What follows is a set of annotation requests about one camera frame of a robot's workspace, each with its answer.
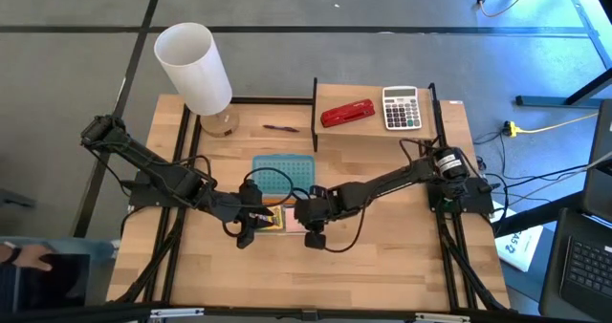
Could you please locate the white cylinder table lamp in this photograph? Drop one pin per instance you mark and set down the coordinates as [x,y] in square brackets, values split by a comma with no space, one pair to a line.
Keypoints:
[191,65]

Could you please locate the purple pen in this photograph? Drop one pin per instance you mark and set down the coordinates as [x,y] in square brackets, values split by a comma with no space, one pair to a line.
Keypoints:
[282,128]

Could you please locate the black gripper side block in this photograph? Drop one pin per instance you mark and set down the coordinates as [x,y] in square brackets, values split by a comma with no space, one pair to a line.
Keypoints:
[318,191]
[246,239]

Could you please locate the dark grey furniture foot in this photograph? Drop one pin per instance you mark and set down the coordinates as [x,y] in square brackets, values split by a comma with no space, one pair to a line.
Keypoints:
[14,200]

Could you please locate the person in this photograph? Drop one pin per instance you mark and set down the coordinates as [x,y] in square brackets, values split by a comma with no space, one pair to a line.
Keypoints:
[81,249]

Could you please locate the black metal table frame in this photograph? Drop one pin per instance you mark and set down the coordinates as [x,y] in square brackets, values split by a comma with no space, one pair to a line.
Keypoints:
[272,101]

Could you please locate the teal pencil box lid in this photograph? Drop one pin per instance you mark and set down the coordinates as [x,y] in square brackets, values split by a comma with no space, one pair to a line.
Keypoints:
[296,170]

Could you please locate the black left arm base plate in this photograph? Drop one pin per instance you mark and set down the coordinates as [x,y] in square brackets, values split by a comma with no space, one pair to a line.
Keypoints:
[143,196]

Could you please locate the white printed booklet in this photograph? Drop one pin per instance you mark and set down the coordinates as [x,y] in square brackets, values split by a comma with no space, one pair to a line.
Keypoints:
[521,249]

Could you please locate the dark metal desk frame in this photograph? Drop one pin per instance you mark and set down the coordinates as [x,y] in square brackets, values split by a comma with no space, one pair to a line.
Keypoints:
[554,101]

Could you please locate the pink sticky note pad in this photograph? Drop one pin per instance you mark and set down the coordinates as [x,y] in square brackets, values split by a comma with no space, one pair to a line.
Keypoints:
[291,220]

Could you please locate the silver aluminium bracket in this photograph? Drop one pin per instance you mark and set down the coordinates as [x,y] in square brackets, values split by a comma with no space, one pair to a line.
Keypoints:
[177,313]
[442,318]

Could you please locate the black laptop with keyboard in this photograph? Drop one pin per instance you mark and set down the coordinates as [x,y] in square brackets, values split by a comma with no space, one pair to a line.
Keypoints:
[588,265]

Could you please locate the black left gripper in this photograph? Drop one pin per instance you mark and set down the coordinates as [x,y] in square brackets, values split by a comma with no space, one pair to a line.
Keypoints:
[236,208]

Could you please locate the white desk calculator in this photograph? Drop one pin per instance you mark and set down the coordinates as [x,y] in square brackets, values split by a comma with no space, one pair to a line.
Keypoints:
[401,108]

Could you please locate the black left gripper side block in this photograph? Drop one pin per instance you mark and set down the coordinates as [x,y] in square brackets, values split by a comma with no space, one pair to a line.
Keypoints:
[246,239]

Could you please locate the wooden shelf with black legs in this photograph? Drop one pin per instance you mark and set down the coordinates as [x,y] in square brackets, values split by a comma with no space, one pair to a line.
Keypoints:
[334,93]

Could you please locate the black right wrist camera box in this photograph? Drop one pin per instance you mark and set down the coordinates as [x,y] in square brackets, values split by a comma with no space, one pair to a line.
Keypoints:
[315,241]

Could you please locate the dark grey laptop lid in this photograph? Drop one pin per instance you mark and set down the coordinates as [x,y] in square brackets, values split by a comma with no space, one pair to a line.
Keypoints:
[600,170]

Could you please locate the yellow green crayon box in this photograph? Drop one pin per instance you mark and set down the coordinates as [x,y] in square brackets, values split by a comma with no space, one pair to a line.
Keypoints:
[277,220]

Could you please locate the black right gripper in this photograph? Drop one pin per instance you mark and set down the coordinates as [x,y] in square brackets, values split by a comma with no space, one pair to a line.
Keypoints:
[313,213]

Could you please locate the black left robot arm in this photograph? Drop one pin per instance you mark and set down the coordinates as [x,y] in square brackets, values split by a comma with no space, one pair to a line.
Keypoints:
[158,170]

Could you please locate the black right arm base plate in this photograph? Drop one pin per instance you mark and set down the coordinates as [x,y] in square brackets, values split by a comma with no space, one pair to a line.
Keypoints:
[478,201]

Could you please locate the black side desk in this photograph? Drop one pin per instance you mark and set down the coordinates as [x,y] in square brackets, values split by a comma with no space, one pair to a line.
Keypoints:
[535,215]

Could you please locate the clear plastic pencil box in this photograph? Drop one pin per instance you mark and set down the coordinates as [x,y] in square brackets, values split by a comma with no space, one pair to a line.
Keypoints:
[279,232]

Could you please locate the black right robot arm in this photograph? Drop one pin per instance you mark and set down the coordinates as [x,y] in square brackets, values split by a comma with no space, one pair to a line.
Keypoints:
[382,187]

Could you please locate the black right gripper side block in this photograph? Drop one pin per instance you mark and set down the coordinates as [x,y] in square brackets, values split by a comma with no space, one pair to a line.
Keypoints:
[318,191]

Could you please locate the red stapler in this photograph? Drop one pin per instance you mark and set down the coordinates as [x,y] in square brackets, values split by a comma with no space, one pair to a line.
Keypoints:
[346,113]

